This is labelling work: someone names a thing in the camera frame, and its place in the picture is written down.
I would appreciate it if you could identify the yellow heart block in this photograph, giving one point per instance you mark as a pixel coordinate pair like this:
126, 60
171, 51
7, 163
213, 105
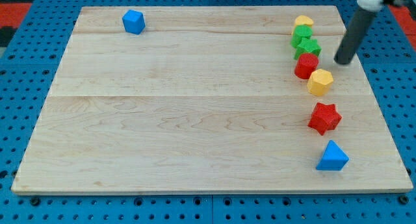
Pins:
303, 20

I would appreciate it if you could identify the red cylinder block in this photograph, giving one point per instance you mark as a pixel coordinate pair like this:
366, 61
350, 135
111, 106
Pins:
306, 64

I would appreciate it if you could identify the blue triangle block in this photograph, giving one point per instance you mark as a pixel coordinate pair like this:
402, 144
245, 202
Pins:
333, 158

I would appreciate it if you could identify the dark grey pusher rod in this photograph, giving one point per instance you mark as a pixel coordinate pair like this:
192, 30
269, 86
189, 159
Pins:
355, 33

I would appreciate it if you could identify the yellow hexagon block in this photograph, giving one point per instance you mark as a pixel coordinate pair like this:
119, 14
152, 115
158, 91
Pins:
320, 82

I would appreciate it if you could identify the wooden board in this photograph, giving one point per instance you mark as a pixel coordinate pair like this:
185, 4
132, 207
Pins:
204, 101

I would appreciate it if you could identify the red star block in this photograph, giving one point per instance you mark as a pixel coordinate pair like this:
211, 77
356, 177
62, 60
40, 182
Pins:
324, 118

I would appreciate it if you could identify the green cylinder block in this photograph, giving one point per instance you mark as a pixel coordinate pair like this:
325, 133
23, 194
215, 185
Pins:
300, 32

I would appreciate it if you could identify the green star block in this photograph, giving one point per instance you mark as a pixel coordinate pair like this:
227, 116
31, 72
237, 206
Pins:
307, 46

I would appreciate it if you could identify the blue cube block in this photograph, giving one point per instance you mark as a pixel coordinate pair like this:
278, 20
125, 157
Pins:
133, 21

